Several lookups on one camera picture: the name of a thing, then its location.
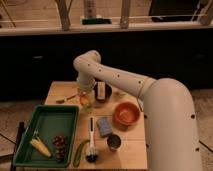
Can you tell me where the orange bowl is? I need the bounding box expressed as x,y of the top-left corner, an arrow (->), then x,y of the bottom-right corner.
113,102 -> 140,126

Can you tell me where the grey folded cloth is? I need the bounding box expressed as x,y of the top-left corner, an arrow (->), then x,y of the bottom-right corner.
137,99 -> 143,112

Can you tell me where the dark red grapes bunch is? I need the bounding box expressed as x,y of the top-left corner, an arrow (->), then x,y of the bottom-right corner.
52,135 -> 67,162

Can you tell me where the green chili pepper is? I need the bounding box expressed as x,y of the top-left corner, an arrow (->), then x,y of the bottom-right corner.
73,139 -> 90,167

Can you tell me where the green plastic cup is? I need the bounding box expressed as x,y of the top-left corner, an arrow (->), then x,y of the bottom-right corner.
81,97 -> 93,114

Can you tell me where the green brush on shelf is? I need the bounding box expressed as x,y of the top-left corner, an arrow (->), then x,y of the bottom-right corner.
82,18 -> 112,25

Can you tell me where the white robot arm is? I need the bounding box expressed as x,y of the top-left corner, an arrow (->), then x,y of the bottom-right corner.
73,50 -> 203,171

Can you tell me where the green plastic tray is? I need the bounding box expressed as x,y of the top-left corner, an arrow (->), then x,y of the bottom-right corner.
13,105 -> 79,168

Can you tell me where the black cable on floor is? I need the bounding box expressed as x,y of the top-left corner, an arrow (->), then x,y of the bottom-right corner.
199,139 -> 213,154

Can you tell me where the dark bowl with wooden block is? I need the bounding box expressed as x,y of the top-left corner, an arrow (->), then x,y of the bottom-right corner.
94,81 -> 112,103

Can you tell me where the white paper cup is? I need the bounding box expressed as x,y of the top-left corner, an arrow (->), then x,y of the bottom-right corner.
115,89 -> 126,97

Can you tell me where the yellow corn cob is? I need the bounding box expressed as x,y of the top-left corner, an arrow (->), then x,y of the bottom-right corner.
30,137 -> 52,158

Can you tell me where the blue sponge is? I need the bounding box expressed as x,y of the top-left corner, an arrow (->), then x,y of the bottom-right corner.
97,117 -> 113,137

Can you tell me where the wooden spoon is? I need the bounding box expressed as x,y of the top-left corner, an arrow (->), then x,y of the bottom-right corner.
56,94 -> 78,104

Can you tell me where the small metal cup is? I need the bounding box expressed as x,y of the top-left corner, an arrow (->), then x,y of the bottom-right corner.
107,134 -> 121,151

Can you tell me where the orange apple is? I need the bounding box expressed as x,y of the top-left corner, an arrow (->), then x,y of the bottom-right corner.
80,95 -> 89,105

